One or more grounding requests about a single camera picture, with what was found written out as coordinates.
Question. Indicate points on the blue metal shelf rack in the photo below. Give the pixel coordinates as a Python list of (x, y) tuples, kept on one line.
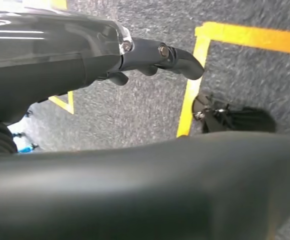
[(26, 149)]

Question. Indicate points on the black ribbed robot foot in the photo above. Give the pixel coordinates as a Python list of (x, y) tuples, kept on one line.
[(248, 121)]

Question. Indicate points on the black rack caster wheel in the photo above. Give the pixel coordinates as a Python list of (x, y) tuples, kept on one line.
[(35, 146), (29, 113)]

